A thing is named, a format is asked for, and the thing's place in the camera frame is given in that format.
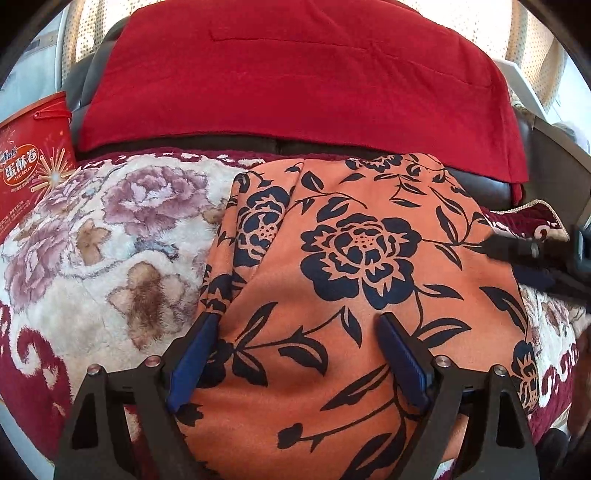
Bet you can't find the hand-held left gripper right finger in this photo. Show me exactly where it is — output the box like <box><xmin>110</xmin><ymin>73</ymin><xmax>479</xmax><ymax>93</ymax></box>
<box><xmin>377</xmin><ymin>312</ymin><xmax>541</xmax><ymax>480</ymax></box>

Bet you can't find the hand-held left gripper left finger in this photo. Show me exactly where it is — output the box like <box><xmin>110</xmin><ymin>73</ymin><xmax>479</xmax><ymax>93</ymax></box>
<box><xmin>53</xmin><ymin>311</ymin><xmax>221</xmax><ymax>480</ymax></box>

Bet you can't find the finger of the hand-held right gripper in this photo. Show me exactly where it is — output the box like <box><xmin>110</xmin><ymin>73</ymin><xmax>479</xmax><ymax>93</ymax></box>
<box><xmin>513</xmin><ymin>265</ymin><xmax>591</xmax><ymax>306</ymax></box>
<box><xmin>484</xmin><ymin>233</ymin><xmax>573</xmax><ymax>265</ymax></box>

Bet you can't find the orange floral garment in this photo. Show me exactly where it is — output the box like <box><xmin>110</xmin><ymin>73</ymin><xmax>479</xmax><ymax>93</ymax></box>
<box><xmin>175</xmin><ymin>152</ymin><xmax>541</xmax><ymax>480</ymax></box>

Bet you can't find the red white floral plush blanket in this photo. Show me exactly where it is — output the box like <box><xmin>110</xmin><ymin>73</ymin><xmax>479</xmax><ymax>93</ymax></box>
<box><xmin>0</xmin><ymin>147</ymin><xmax>305</xmax><ymax>480</ymax></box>
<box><xmin>480</xmin><ymin>198</ymin><xmax>591</xmax><ymax>444</ymax></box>

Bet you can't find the dark leather sofa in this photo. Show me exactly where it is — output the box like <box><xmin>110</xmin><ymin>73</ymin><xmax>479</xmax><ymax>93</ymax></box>
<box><xmin>62</xmin><ymin>18</ymin><xmax>536</xmax><ymax>210</ymax></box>

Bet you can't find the red printed gift box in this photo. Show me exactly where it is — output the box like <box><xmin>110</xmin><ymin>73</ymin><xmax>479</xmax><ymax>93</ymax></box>
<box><xmin>0</xmin><ymin>91</ymin><xmax>78</xmax><ymax>245</ymax></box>

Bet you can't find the plain red cloth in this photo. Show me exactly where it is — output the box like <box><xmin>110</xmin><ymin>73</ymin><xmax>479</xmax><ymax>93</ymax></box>
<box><xmin>76</xmin><ymin>0</ymin><xmax>530</xmax><ymax>185</ymax></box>

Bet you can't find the white window frame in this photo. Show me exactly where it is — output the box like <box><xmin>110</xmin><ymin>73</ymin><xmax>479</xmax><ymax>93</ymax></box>
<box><xmin>492</xmin><ymin>59</ymin><xmax>591</xmax><ymax>155</ymax></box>

